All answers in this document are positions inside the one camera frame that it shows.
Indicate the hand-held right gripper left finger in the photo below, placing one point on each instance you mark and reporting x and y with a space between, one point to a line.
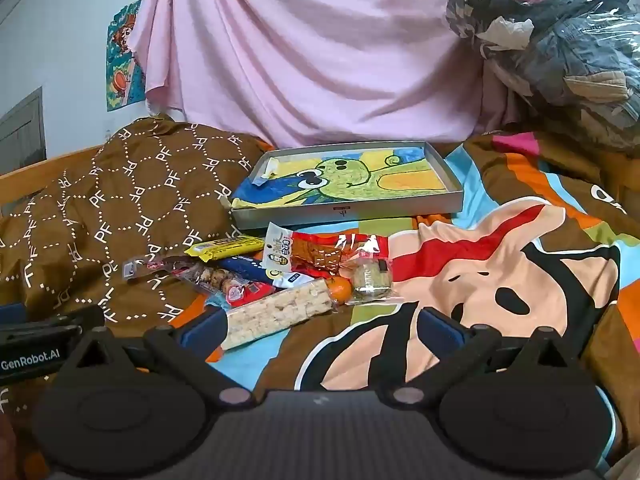
202 332

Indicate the tangerine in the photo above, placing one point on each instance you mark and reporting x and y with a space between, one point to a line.
340 291

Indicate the clear nut bar packet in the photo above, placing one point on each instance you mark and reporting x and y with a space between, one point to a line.
210 276

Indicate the pink cloth curtain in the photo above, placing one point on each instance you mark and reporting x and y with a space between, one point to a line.
300 60

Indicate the plastic-wrapped clothes bundle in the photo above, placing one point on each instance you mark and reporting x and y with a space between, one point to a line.
550 35

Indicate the red dried tofu packet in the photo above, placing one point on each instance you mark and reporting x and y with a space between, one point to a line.
320 257

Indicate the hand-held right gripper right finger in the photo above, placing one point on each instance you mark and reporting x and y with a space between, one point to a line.
442 332

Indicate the dark blue stick packet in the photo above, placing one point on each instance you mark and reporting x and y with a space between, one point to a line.
242 265

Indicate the yellow snack bar packet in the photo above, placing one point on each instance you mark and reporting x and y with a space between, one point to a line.
225 247

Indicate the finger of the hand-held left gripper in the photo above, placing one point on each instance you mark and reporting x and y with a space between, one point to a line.
75 320

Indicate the cartoon printed bedsheet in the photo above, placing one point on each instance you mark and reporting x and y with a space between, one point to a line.
500 260

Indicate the wooden bed frame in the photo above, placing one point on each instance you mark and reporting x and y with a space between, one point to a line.
30 175

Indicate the grey tray with cartoon drawing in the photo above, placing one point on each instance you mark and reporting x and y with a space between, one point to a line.
350 180

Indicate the rice cracker bar packet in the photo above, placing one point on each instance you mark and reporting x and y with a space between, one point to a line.
275 312

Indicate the white snack packet face print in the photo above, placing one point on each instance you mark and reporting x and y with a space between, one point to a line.
280 250

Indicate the brown patterned quilt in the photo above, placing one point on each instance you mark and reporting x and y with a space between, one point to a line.
125 200

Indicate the colourful wall poster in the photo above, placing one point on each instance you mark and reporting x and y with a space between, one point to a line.
120 60

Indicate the clear cookie packet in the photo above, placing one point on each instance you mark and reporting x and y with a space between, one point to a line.
371 280

